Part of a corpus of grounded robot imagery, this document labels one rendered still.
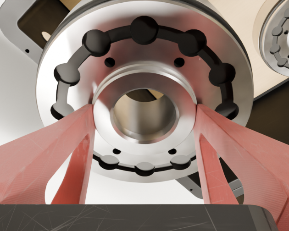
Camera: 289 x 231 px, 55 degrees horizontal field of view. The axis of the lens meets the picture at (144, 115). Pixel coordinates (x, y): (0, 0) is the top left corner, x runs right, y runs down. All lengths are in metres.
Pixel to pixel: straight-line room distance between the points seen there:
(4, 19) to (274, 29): 0.25
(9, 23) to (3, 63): 0.31
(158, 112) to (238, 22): 0.21
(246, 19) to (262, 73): 0.08
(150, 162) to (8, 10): 0.16
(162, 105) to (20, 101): 0.45
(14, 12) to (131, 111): 0.13
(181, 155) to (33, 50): 0.15
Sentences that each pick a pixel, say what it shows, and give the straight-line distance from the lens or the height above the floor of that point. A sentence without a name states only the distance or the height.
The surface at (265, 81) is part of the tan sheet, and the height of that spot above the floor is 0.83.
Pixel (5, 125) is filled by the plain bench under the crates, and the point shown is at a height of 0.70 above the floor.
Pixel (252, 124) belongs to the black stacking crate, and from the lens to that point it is 0.38.
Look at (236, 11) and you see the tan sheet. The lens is 0.34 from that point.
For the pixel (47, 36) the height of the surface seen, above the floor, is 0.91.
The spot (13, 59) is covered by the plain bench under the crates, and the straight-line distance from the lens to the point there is 0.54.
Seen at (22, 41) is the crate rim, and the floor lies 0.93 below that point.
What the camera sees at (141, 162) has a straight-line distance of 0.16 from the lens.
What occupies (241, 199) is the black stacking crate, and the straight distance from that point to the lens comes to 0.48.
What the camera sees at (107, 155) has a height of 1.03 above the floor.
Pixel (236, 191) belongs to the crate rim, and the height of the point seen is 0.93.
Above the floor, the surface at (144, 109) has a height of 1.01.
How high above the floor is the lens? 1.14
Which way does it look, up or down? 53 degrees down
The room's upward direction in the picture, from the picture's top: 179 degrees clockwise
